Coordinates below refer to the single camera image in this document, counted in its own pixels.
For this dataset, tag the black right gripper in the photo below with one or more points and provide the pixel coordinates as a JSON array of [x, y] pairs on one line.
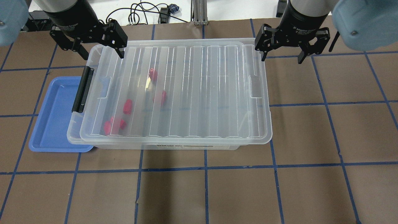
[[301, 21]]

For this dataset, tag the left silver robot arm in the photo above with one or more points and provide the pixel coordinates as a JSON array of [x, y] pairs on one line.
[[14, 15]]

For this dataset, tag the red block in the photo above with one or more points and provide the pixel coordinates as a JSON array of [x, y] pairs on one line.
[[107, 127], [153, 74], [121, 124], [160, 98], [127, 108]]

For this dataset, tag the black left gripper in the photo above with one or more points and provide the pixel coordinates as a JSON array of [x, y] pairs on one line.
[[72, 19]]

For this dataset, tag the clear plastic box lid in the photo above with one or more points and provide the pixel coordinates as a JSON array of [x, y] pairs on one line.
[[186, 90]]

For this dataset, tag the aluminium frame post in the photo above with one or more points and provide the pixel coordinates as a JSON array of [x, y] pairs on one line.
[[199, 12]]

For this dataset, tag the black box latch handle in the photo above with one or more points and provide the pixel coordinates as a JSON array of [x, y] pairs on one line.
[[83, 90]]

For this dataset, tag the clear plastic storage box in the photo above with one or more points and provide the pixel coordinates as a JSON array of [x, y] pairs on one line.
[[93, 137]]

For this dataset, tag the blue plastic tray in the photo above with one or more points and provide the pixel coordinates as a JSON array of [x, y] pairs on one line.
[[50, 130]]

